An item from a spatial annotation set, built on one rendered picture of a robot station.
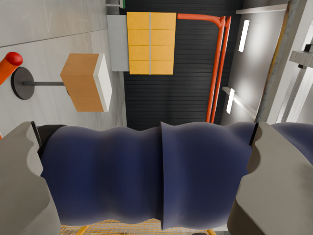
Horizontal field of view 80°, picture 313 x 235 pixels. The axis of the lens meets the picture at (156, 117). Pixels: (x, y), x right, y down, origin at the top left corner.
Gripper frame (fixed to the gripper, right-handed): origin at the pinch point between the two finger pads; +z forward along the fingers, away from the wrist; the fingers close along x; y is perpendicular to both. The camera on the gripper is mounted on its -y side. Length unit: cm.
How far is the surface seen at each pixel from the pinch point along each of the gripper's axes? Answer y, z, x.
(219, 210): 25.1, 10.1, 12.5
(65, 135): 16.5, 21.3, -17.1
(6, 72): 3.5, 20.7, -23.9
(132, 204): 25.1, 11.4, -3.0
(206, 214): 26.4, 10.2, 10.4
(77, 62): 46, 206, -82
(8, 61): 1.6, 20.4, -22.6
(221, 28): 47, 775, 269
